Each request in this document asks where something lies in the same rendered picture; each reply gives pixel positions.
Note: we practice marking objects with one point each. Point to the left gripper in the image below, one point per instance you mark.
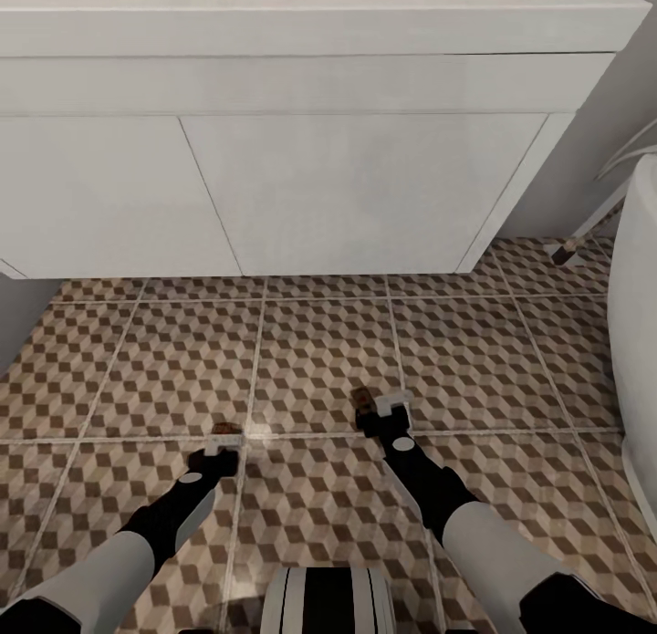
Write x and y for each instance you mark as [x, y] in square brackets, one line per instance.
[225, 463]

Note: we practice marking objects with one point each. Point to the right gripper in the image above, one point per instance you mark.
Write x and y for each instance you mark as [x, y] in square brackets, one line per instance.
[373, 424]

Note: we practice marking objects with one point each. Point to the robot trunk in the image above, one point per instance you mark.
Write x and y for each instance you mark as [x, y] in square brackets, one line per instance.
[328, 600]

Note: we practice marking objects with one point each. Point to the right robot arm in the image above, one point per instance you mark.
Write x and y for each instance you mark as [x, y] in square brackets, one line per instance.
[522, 589]

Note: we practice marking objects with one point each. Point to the bathtub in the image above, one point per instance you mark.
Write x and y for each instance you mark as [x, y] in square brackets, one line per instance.
[631, 313]

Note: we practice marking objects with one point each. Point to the furniture sink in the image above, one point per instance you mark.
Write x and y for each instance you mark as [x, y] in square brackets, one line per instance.
[167, 138]

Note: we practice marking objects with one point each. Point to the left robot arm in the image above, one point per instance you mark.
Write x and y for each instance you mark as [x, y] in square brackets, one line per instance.
[95, 594]

